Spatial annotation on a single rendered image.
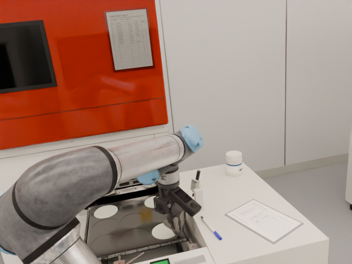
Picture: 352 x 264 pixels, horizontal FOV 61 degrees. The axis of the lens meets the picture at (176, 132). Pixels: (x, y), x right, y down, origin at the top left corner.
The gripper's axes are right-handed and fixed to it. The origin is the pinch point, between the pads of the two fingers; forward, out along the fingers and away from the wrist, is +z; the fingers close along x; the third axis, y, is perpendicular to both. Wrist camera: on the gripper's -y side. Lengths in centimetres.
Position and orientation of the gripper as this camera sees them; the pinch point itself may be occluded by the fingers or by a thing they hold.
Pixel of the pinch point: (179, 232)
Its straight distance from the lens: 112.0
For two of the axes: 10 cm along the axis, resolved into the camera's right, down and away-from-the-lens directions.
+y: -7.9, -1.1, 6.0
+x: -6.0, 3.0, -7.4
